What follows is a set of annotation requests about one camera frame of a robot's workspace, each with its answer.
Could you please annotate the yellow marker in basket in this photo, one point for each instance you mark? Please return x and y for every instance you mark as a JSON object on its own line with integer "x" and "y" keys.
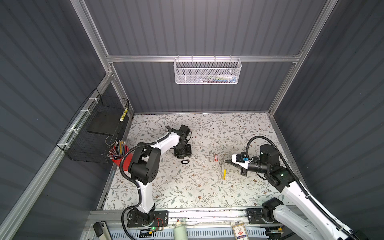
{"x": 123, "y": 115}

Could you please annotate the red pencil cup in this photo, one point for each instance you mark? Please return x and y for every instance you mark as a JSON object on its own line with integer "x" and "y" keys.
{"x": 116, "y": 153}

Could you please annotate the white bottle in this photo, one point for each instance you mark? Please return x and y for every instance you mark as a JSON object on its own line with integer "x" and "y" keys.
{"x": 180, "y": 231}

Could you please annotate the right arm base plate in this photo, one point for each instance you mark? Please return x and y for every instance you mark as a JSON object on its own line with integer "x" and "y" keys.
{"x": 255, "y": 216}

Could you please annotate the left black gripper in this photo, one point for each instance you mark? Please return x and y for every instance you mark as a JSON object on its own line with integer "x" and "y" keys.
{"x": 187, "y": 153}

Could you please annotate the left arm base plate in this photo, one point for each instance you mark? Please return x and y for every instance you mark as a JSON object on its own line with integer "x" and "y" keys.
{"x": 138, "y": 219}

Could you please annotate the black wire basket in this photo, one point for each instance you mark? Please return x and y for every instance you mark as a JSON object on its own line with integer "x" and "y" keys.
{"x": 95, "y": 128}

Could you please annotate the white wire mesh basket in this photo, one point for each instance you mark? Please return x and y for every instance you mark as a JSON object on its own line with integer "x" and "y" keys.
{"x": 207, "y": 71}

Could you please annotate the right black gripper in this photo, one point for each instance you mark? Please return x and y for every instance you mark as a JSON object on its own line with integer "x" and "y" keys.
{"x": 243, "y": 171}

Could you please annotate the playing card box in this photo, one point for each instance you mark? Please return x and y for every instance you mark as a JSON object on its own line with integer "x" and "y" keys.
{"x": 240, "y": 231}

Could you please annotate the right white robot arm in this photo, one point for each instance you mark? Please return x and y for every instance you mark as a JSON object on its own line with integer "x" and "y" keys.
{"x": 320, "y": 224}

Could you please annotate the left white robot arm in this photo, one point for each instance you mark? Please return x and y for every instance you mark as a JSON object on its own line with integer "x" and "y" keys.
{"x": 145, "y": 162}

